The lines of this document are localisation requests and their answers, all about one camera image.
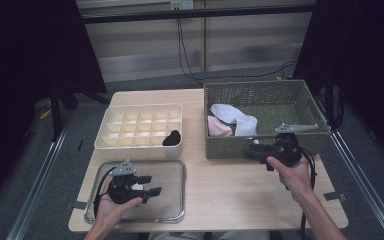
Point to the person's right hand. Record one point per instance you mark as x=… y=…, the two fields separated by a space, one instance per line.
x=296 y=180

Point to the pink sock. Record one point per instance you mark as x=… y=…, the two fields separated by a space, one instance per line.
x=213 y=125
x=225 y=132

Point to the black tape strip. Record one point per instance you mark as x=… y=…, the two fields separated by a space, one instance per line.
x=76 y=204
x=336 y=196

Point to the black sock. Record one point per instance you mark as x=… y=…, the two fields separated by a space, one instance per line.
x=170 y=140
x=175 y=136

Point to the black stand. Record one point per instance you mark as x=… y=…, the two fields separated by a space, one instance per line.
x=56 y=113
x=329 y=100

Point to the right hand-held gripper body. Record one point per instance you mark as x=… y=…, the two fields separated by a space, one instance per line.
x=288 y=151

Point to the person's left hand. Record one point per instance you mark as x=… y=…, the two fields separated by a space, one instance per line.
x=108 y=215

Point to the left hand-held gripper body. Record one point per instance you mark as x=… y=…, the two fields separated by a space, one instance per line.
x=121 y=191

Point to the white sock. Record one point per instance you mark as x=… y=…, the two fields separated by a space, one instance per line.
x=248 y=126
x=225 y=111

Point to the metal floor rail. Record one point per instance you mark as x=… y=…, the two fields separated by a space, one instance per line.
x=37 y=190
x=365 y=186

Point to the black metal crossbar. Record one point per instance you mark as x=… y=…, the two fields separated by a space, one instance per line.
x=146 y=15

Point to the yellow floor item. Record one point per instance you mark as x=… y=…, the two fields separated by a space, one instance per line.
x=45 y=113

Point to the white wall outlet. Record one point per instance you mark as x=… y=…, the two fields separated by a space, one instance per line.
x=183 y=4

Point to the small black floor tape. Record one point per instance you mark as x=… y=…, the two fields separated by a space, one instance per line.
x=80 y=145

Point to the cream compartment storage box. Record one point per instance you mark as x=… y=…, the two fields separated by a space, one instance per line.
x=113 y=153

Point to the clear lid with white knob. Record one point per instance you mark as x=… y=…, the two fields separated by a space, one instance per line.
x=171 y=186

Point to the green woven basket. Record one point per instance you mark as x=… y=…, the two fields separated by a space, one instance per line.
x=220 y=95

